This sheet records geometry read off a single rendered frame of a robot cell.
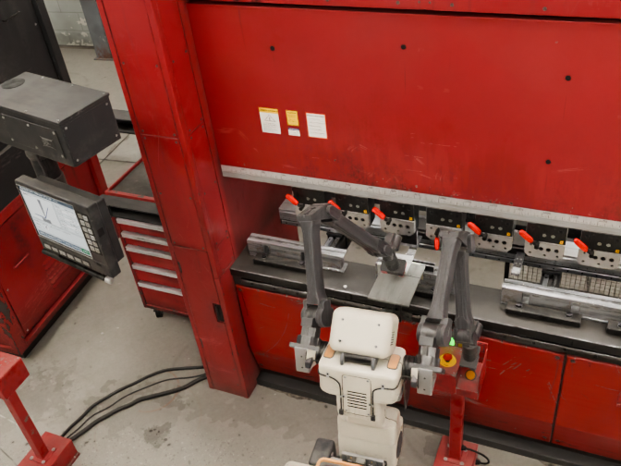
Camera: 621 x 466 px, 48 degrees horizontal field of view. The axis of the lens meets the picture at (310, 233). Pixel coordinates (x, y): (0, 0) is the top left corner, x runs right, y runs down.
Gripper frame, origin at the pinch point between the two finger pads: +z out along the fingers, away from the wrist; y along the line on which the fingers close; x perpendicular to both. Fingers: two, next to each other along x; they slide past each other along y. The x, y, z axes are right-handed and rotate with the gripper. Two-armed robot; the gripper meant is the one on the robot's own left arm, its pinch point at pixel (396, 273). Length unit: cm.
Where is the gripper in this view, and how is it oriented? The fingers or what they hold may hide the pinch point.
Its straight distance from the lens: 305.8
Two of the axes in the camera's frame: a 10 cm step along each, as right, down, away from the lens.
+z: 2.8, 4.2, 8.6
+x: -3.0, 8.9, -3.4
